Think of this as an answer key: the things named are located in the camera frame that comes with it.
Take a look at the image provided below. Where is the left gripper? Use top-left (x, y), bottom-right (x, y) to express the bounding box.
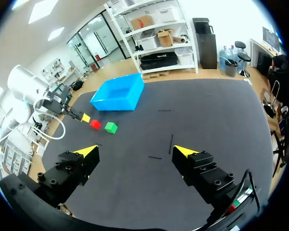
top-left (41, 86), bottom-right (92, 123)

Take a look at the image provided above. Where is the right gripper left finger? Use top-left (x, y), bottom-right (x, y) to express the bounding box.
top-left (34, 144), bottom-right (101, 209)

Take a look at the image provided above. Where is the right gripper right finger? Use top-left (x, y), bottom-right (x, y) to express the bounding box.
top-left (171, 145), bottom-right (237, 205)

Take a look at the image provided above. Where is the green cube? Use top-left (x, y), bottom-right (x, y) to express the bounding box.
top-left (104, 121), bottom-right (118, 135)

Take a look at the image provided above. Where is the blue plastic bin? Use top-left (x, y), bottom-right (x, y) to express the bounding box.
top-left (89, 73), bottom-right (145, 112)

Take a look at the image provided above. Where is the person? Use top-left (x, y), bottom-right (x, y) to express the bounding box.
top-left (266, 54), bottom-right (289, 108)

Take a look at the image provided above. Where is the white cable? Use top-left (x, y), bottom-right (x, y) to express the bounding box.
top-left (0, 97), bottom-right (66, 146)

